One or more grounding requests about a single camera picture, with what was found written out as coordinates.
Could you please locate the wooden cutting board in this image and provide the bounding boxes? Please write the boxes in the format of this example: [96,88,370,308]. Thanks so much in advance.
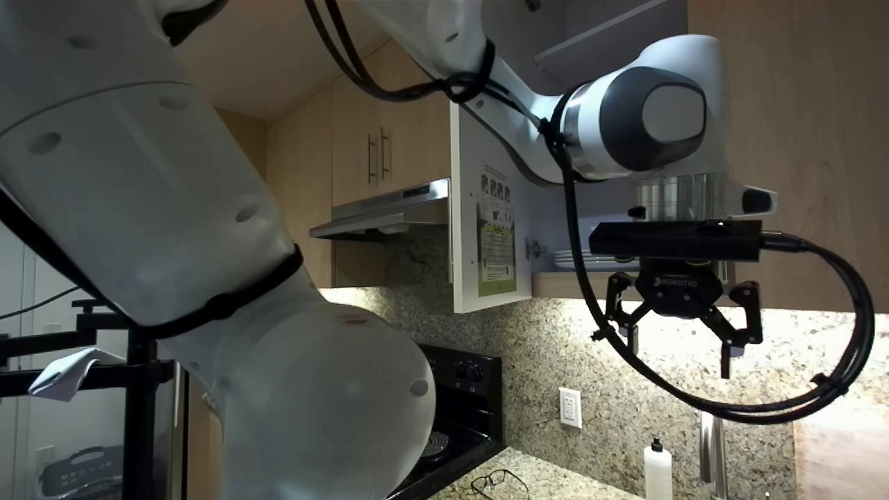
[795,395,889,500]

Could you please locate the steel range hood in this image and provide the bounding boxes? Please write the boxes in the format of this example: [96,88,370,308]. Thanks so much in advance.
[310,179,449,241]

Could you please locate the black basket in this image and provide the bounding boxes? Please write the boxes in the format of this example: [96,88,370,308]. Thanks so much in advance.
[39,447,121,500]

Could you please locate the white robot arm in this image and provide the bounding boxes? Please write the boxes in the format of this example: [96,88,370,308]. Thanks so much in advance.
[0,0,724,500]

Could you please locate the wooden overhead cabinet door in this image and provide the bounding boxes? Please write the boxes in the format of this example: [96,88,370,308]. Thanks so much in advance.
[446,105,531,313]

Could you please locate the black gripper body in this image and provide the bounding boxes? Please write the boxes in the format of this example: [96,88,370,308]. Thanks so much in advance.
[635,262,721,316]

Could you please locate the chrome kitchen faucet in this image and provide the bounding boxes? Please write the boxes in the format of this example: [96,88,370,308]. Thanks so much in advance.
[697,415,728,500]

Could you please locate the white paper tag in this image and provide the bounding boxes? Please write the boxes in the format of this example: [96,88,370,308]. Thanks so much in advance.
[26,348,118,404]

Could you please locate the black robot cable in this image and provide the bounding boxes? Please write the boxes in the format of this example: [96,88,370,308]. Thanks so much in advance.
[301,0,878,429]

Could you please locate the far wooden cabinet doors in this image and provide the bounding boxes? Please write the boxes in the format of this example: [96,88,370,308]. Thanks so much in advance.
[267,77,449,285]

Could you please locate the black camera stand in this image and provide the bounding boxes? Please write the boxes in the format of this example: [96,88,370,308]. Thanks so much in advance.
[0,301,174,500]

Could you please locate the white wall outlet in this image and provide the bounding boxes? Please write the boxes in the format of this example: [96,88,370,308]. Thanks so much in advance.
[558,387,582,429]

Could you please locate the white soap bottle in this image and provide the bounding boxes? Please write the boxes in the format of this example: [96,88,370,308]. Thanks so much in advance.
[643,438,674,500]

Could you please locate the black stove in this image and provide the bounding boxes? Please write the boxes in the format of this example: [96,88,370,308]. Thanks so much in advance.
[385,345,501,500]

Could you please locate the right wooden cabinet door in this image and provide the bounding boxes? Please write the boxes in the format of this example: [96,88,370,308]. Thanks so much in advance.
[688,0,889,310]

